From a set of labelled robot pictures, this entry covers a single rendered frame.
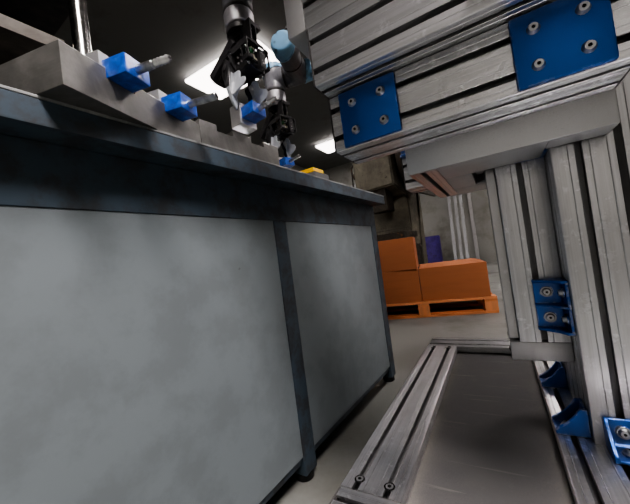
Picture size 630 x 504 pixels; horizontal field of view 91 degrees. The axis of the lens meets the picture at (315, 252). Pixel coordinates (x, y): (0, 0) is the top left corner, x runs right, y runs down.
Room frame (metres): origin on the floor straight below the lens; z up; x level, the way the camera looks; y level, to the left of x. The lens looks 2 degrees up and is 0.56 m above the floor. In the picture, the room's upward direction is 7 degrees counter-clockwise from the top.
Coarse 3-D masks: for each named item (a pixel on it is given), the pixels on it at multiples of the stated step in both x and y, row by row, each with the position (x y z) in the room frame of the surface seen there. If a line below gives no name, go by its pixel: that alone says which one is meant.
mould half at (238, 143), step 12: (204, 132) 0.66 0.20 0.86; (216, 132) 0.69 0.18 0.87; (216, 144) 0.68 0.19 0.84; (228, 144) 0.71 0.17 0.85; (240, 144) 0.74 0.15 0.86; (252, 144) 0.78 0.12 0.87; (264, 144) 0.82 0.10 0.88; (252, 156) 0.78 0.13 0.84; (264, 156) 0.81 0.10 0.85; (276, 156) 0.86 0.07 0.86
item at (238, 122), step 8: (240, 104) 0.73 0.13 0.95; (248, 104) 0.71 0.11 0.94; (256, 104) 0.71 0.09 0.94; (264, 104) 0.70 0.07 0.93; (232, 112) 0.74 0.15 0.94; (240, 112) 0.72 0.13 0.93; (248, 112) 0.71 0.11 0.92; (256, 112) 0.71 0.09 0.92; (264, 112) 0.73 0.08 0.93; (232, 120) 0.74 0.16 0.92; (240, 120) 0.72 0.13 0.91; (248, 120) 0.74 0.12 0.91; (256, 120) 0.74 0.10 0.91; (232, 128) 0.74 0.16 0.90; (240, 128) 0.74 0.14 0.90; (248, 128) 0.75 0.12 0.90; (256, 128) 0.76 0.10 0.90
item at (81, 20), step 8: (72, 0) 1.14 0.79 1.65; (80, 0) 1.15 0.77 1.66; (72, 8) 1.14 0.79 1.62; (80, 8) 1.15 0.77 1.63; (72, 16) 1.14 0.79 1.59; (80, 16) 1.15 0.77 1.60; (72, 24) 1.14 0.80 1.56; (80, 24) 1.14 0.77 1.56; (88, 24) 1.17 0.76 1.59; (72, 32) 1.14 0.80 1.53; (80, 32) 1.14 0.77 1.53; (88, 32) 1.17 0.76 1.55; (72, 40) 1.14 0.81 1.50; (80, 40) 1.14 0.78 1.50; (88, 40) 1.16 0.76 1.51; (80, 48) 1.14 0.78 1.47; (88, 48) 1.16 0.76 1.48
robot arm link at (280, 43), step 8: (280, 32) 0.94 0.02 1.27; (272, 40) 0.94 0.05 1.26; (280, 40) 0.94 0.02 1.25; (288, 40) 0.93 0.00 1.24; (272, 48) 0.95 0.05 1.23; (280, 48) 0.94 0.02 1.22; (288, 48) 0.94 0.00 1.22; (296, 48) 0.97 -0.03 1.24; (280, 56) 0.96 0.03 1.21; (288, 56) 0.96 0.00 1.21; (296, 56) 0.99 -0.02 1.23; (288, 64) 1.00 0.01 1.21; (296, 64) 1.01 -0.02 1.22
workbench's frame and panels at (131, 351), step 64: (0, 128) 0.36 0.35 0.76; (64, 128) 0.39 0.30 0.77; (128, 128) 0.46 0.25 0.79; (0, 192) 0.37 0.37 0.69; (64, 192) 0.42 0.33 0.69; (128, 192) 0.49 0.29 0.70; (192, 192) 0.59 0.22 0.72; (256, 192) 0.74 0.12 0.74; (320, 192) 0.94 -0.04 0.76; (0, 256) 0.37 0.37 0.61; (64, 256) 0.42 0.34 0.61; (128, 256) 0.49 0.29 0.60; (192, 256) 0.58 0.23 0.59; (256, 256) 0.72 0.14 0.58; (320, 256) 0.96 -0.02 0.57; (0, 320) 0.36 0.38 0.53; (64, 320) 0.41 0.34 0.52; (128, 320) 0.48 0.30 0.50; (192, 320) 0.57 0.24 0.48; (256, 320) 0.70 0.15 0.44; (320, 320) 0.92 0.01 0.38; (384, 320) 1.32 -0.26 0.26; (0, 384) 0.36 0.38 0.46; (64, 384) 0.41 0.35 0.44; (128, 384) 0.47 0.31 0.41; (192, 384) 0.56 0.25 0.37; (256, 384) 0.68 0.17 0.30; (320, 384) 0.88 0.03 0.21; (0, 448) 0.35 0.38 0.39; (64, 448) 0.40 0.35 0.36; (128, 448) 0.46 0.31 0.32; (192, 448) 0.54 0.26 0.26; (256, 448) 0.66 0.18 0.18
